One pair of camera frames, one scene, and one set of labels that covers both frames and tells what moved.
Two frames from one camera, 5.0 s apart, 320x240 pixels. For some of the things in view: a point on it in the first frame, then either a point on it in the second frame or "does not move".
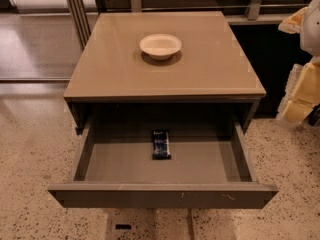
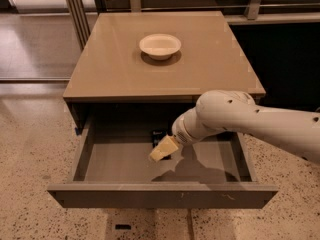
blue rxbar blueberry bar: [161, 145] does not move
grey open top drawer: [163, 156] does not move
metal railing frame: [84, 29] does not move
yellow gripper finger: [297, 110] -> [167, 146]
